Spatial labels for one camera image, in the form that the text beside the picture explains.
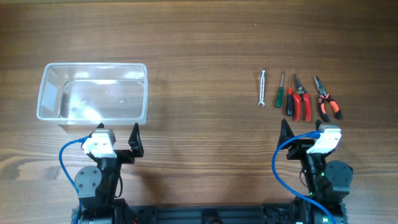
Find orange black needle-nose pliers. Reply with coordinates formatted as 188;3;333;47
314;76;342;123

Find red handled cutting pliers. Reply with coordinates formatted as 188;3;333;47
293;74;312;122

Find clear plastic container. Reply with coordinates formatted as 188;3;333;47
36;62;149;126

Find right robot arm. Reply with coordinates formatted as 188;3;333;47
268;119;353;224

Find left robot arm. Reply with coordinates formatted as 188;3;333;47
71;123;144;223

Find red and black screwdriver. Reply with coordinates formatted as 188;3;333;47
285;78;293;116

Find small silver wrench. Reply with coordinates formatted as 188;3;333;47
258;70;266;108

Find right blue cable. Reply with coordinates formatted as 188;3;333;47
271;131;338;224

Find blue cable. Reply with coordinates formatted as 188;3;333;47
58;136;93;224
271;131;338;224

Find left blue cable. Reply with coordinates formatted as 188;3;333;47
58;136;93;224

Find green handled screwdriver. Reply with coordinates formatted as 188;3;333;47
275;71;285;108

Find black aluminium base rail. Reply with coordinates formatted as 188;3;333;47
71;203;348;224

